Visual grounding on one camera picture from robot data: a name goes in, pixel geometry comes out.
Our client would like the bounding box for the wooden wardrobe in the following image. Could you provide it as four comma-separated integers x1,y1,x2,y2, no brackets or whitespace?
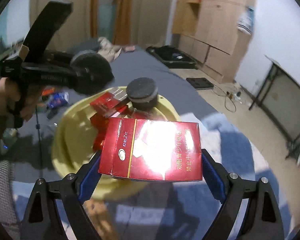
171,0,257,83

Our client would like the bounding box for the grey knit cloth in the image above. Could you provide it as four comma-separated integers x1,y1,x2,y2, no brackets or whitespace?
0,160,20,240

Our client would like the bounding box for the black folding table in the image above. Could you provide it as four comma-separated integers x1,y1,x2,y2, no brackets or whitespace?
249,54,300,167

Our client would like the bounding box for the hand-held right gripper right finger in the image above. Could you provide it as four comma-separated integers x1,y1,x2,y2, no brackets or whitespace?
201,149,284,240

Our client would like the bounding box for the glossy red box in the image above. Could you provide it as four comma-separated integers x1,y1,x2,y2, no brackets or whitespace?
98,117,203,182

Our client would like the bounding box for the red box holographic stripe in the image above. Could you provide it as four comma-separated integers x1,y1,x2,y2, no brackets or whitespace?
89,90,129,117

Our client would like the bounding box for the person's left hand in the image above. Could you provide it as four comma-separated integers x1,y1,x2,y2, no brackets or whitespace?
0,79,39,123

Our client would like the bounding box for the dark grey clothing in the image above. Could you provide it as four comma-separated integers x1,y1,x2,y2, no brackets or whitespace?
72,38,100,53

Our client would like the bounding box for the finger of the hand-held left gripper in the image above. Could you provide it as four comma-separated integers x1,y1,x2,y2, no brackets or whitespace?
72,66,98,93

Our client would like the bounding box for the black round sponge white layer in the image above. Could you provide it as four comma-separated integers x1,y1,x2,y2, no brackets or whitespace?
126,77,158,110
70,50,115,94

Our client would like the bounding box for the thin black stand pole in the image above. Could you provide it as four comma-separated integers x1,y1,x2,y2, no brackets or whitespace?
35,105,44,180

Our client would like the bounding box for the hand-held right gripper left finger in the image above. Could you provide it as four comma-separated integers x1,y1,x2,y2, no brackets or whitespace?
20,151,103,240

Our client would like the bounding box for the blue white plaid blanket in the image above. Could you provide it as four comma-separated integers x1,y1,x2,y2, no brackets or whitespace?
10,112,300,240

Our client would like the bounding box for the orange curtain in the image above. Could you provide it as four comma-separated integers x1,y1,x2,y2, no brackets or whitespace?
114,0,134,46
90,0,101,39

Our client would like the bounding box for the beige clothing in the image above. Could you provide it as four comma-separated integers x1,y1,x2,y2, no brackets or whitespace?
97,37,123,60

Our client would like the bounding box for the white hanging plastic bag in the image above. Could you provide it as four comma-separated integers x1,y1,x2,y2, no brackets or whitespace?
237,5,255,34

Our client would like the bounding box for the blue white packet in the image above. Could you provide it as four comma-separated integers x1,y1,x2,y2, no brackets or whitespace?
46,92,69,109

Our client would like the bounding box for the beige curtain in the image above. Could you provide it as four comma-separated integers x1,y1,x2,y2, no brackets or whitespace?
30,0,98,53

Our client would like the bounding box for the yellow plastic basin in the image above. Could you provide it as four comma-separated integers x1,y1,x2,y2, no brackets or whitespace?
51,86,182,200

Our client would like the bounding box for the black suitcase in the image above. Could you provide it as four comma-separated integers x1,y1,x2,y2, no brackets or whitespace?
146,45,198,68

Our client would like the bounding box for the black floor mat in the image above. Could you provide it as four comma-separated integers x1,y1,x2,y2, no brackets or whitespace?
186,77,215,90

